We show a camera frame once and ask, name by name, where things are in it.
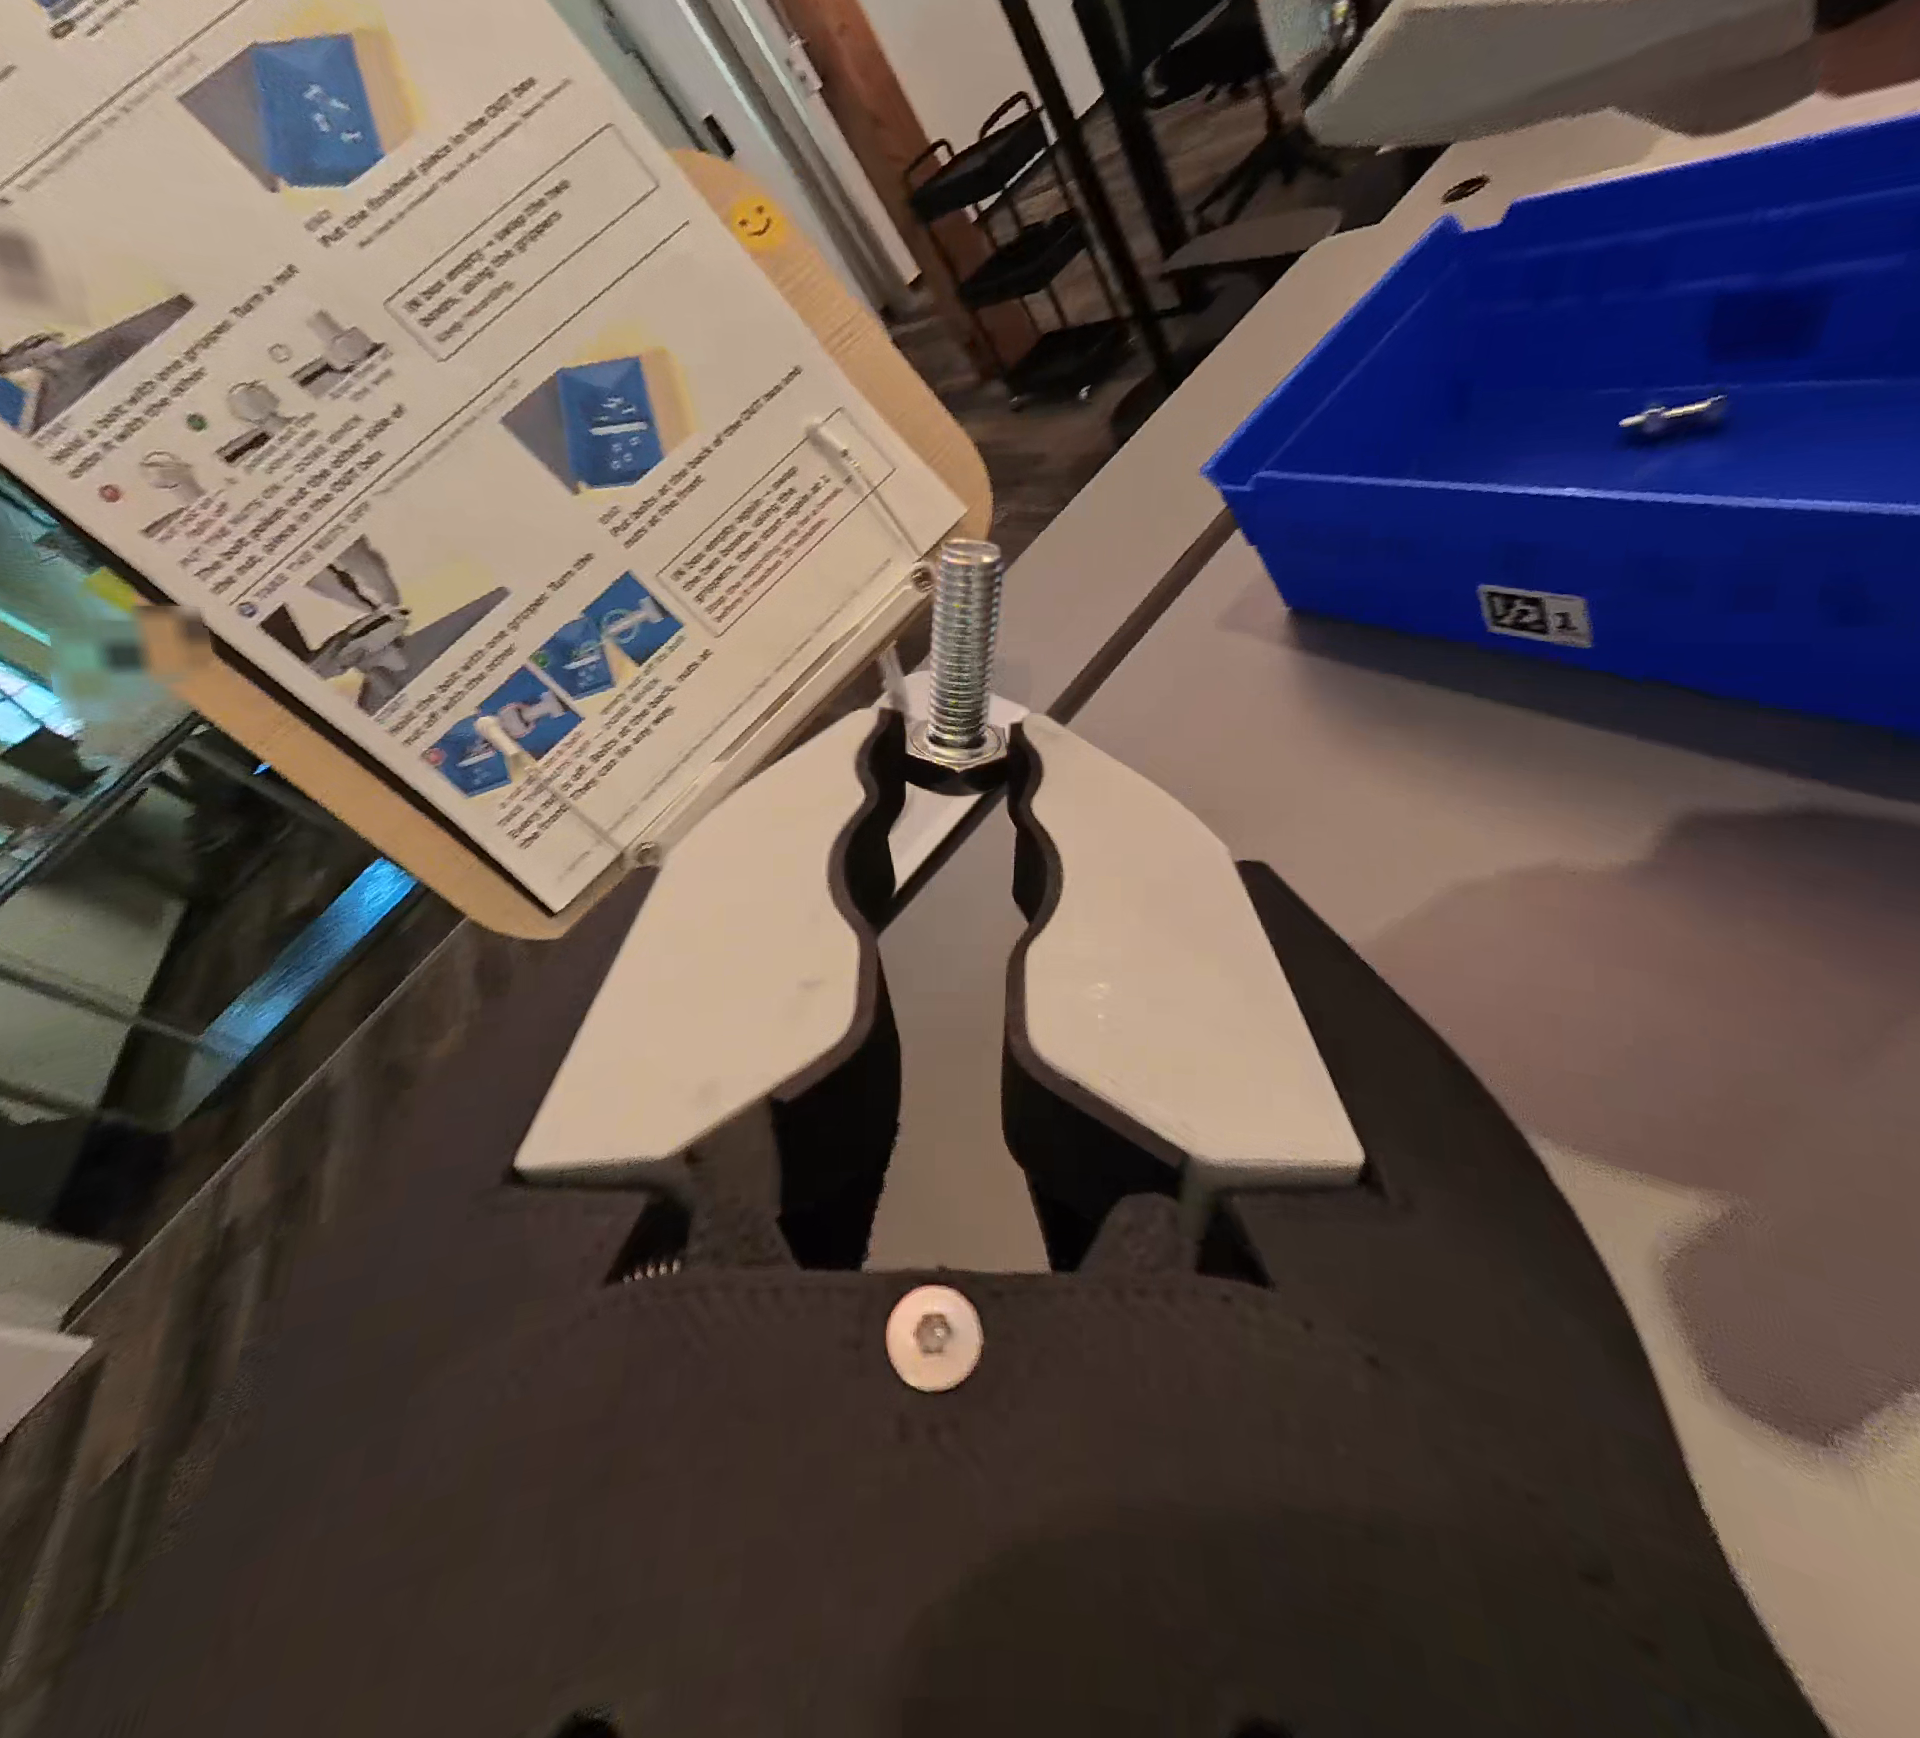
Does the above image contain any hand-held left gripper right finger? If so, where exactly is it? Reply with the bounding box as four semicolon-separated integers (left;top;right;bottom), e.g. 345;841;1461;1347
998;712;1370;1193

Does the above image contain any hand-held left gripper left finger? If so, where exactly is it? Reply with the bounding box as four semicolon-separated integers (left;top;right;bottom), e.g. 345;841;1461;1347
512;706;909;1187

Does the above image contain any steel hex bolt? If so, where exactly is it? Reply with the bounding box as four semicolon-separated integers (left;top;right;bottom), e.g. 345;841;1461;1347
904;538;1010;787

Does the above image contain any blue parts bin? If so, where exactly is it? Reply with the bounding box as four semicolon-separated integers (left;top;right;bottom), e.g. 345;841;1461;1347
1205;110;1920;738

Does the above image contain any black slatted-back chair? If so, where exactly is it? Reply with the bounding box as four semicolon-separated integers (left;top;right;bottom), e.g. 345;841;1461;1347
1162;203;1345;277

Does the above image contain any black floor lamp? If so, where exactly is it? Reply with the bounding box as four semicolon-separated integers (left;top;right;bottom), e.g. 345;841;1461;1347
918;0;1189;390

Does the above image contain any glass partition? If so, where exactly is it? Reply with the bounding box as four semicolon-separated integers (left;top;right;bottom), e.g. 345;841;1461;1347
0;462;468;1230

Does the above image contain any black rolling cart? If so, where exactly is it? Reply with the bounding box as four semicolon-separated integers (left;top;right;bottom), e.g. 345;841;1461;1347
904;91;1143;407

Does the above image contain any instruction sheet on stand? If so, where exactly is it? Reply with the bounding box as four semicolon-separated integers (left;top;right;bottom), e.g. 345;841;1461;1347
0;0;997;938

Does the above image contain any wooden support post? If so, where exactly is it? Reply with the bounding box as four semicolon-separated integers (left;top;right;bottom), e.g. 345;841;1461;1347
674;0;1000;382

